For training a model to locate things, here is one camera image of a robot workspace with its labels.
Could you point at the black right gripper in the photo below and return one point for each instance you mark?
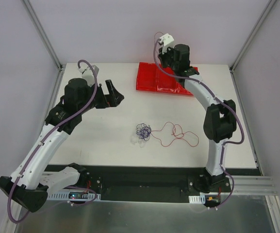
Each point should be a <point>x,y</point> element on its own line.
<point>167,58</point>

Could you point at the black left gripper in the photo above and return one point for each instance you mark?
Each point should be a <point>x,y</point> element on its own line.
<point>103,96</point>

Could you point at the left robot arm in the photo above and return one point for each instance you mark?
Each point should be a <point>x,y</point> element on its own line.
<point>25,185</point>

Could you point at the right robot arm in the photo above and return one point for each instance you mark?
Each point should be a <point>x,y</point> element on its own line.
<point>221,120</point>

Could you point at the red three-compartment bin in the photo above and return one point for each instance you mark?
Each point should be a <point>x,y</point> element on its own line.
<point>151,79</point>

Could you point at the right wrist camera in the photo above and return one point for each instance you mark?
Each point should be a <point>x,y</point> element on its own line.
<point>166,41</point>

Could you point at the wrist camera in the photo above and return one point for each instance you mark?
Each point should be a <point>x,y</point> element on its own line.
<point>166,41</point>
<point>87,74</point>

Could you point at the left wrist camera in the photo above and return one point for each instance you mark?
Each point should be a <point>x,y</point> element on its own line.
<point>87,74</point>

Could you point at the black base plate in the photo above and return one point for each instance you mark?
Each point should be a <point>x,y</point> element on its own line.
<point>151,184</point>

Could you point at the left white cable duct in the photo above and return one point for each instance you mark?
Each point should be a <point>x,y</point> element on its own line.
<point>71,196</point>

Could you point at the white cable duct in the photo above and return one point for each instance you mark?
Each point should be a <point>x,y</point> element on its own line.
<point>71,196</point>
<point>197,199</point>

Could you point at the left aluminium frame post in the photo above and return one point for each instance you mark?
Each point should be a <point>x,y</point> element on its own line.
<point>41,32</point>

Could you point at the aluminium frame post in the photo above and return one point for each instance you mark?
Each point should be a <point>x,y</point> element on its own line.
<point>41,32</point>
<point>260,21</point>

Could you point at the right aluminium frame post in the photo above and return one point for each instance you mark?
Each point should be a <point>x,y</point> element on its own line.
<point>260,21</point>

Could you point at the right white cable duct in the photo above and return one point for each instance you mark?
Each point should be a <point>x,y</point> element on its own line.
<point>197,199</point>

